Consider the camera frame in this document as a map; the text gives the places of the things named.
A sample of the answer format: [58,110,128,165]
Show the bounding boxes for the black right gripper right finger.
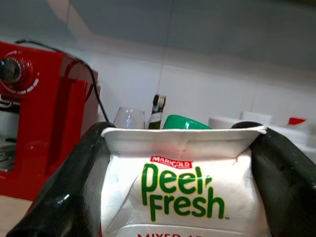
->
[231,121,316,237]

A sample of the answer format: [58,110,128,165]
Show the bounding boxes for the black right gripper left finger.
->
[6,121,117,237]

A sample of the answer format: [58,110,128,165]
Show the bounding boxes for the white Peel Fresh juice carton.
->
[100,125,273,237]

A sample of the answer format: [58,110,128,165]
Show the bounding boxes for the small red item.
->
[287,117,307,125]

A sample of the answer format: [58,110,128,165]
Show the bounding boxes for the red coffee machine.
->
[0,40,102,202]

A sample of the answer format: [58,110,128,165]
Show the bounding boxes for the clear wine glass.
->
[113,106,147,130]

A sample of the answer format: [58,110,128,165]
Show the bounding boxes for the dark glass bottle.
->
[147,94,167,130]

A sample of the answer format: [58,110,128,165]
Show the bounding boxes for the green bowl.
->
[162,114,213,130]

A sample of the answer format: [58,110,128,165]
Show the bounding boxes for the black power cable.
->
[14,39,111,123]

